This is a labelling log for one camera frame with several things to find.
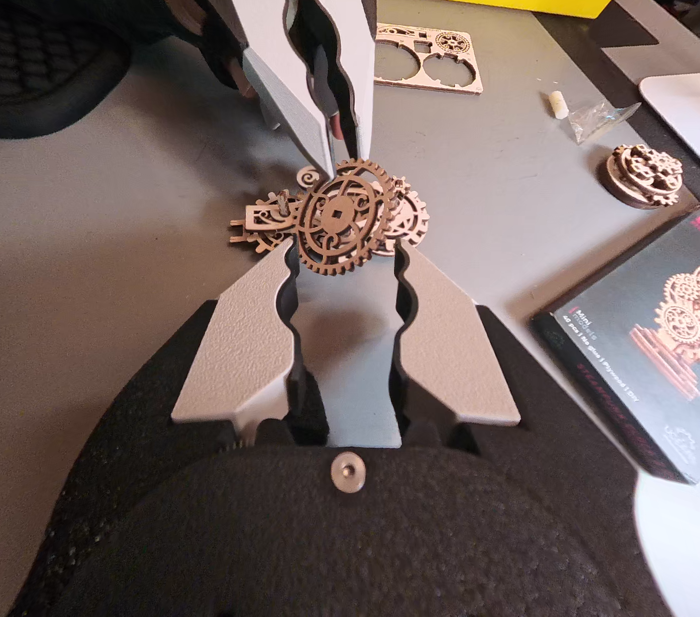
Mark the large wooden gear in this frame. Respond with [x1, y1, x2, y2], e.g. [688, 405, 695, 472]
[295, 157, 397, 275]

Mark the white smooth object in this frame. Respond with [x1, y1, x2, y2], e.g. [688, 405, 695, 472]
[633, 469, 700, 617]

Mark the wooden clock model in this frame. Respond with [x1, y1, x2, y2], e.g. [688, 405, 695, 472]
[229, 165, 430, 259]

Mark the black model kit box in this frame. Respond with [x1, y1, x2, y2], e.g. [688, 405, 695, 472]
[530, 212, 700, 485]

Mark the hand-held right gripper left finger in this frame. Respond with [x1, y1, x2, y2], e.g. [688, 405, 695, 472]
[171, 236, 310, 444]

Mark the clear plastic bag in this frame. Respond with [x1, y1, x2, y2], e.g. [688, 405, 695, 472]
[566, 101, 642, 143]

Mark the long wooden part sheet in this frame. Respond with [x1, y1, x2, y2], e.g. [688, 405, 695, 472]
[373, 23, 485, 97]

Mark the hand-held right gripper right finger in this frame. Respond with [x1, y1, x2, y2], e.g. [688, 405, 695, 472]
[393, 239, 521, 444]

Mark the small round wooden gear model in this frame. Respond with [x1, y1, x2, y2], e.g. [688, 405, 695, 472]
[604, 143, 684, 210]

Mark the white rounded pad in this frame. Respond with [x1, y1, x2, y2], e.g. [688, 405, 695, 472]
[639, 72, 700, 158]

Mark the black mesh chair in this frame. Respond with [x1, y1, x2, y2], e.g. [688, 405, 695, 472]
[0, 0, 132, 139]

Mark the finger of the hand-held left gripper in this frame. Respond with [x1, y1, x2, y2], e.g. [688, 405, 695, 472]
[306, 0, 378, 162]
[211, 0, 337, 180]

